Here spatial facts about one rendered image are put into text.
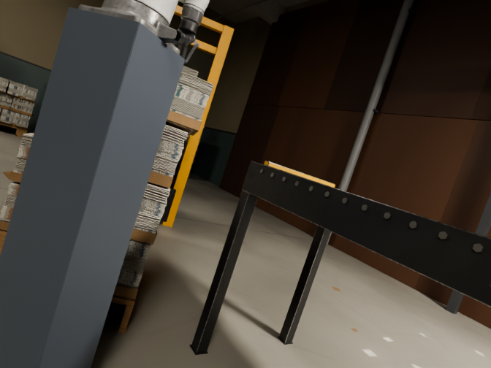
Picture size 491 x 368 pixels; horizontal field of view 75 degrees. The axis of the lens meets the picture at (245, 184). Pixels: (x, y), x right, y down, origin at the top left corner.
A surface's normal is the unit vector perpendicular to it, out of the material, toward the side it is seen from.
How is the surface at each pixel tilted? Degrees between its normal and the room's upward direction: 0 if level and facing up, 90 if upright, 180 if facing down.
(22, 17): 90
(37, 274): 90
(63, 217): 90
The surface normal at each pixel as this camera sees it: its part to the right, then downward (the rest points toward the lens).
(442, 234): -0.78, -0.22
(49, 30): 0.54, 0.24
